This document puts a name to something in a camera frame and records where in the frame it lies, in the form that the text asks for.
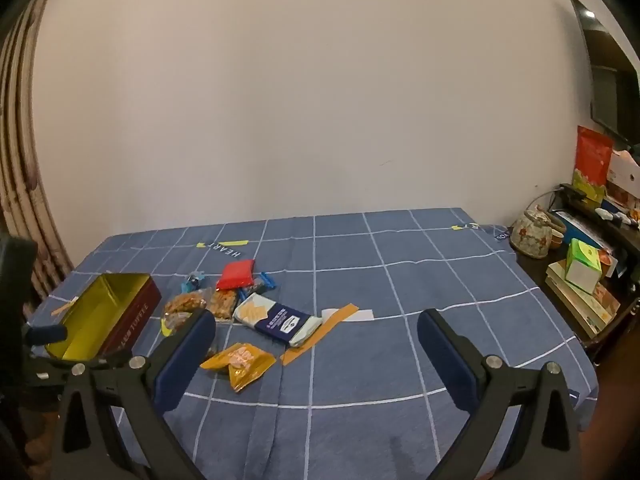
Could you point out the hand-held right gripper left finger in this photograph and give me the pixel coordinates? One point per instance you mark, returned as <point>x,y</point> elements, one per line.
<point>184,362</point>

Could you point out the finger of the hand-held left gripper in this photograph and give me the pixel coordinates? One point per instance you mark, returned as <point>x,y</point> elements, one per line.
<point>47,369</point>
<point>47,335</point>

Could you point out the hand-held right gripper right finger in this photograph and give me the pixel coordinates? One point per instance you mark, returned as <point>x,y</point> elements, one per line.
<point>446,357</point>

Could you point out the yellow snack packet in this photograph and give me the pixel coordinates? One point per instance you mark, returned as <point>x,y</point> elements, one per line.
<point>217,361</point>

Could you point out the clear peanut packet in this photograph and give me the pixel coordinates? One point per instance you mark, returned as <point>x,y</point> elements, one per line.
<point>185,302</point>
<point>176,321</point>
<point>223,303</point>

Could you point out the red tin box gold inside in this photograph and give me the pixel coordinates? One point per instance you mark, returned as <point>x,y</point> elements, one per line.
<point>85,310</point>

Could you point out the orange snack packet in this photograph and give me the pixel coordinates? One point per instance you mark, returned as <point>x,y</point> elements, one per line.
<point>252,365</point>

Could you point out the blue candy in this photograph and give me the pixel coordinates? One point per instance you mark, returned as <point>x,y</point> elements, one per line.
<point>268,280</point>
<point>193,281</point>

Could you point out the red snack packet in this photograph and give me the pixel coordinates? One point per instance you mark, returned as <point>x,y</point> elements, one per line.
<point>236,275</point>

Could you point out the dark grey snack packet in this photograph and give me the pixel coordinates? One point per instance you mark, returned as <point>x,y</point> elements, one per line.
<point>254,288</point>

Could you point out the blue and white cracker packet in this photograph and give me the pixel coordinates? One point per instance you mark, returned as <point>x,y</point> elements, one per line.
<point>280,321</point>

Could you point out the blue checked tablecloth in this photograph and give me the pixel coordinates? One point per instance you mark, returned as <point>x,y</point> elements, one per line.
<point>380,270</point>

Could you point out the orange tape strip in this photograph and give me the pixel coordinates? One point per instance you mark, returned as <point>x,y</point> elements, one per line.
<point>320,335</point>

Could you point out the beige patterned curtain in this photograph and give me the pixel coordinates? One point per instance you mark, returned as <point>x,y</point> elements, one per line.
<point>25,160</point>

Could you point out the floral ceramic teapot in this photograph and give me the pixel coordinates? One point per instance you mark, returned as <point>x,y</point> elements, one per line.
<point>532,235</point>

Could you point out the stack of flat boxes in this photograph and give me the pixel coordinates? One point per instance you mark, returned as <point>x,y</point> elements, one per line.
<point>587,305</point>

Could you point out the green and white box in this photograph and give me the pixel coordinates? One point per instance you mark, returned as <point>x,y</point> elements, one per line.
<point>582,265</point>

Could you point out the dark wooden side cabinet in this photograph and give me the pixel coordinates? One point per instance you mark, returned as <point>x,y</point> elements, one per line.
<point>615,255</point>

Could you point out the red gift bag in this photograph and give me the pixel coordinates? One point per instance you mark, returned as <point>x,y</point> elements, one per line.
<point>592,160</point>

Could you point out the cardboard box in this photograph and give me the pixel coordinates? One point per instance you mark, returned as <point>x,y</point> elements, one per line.
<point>625,175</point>

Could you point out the black wall television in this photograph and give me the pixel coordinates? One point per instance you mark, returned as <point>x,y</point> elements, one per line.
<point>610,75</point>

